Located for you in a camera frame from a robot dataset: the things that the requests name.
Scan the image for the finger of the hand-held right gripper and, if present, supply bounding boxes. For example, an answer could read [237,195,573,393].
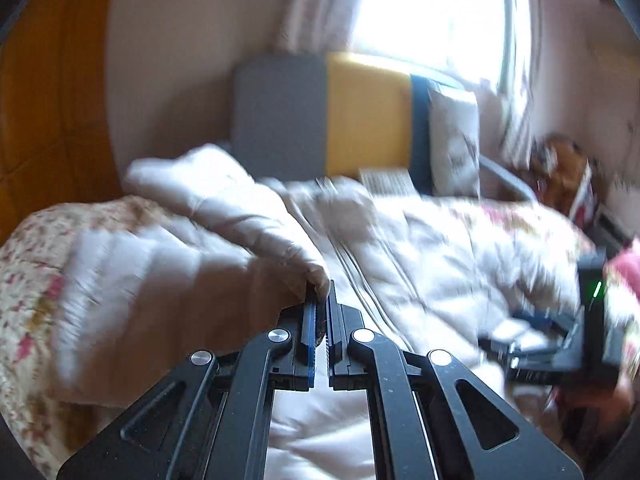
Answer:
[512,309,581,342]
[479,336,582,386]

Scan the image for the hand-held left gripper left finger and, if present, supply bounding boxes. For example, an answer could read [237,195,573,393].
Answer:
[56,282,321,480]

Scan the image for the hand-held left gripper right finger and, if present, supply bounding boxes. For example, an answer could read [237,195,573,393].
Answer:
[326,280,586,480]

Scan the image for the bright window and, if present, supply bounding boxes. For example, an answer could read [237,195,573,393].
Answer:
[350,0,521,91]

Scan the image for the brown plush toy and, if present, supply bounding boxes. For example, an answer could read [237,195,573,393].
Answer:
[530,134,593,211]

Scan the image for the grey yellow blue headboard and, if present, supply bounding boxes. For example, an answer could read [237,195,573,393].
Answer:
[232,52,481,196]

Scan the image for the wooden wardrobe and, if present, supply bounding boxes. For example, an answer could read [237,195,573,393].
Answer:
[0,0,123,246]

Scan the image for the white striped paper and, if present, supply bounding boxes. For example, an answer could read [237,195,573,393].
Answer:
[359,169,416,195]

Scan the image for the white printed pillow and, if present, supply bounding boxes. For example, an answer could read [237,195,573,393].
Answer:
[427,85,482,199]

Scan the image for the pale patterned curtain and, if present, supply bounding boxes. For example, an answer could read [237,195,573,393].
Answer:
[277,0,373,56]

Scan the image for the white puffer jacket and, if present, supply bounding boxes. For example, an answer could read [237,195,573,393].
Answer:
[60,144,591,480]

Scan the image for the floral quilt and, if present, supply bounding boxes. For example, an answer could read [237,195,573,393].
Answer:
[0,195,601,480]

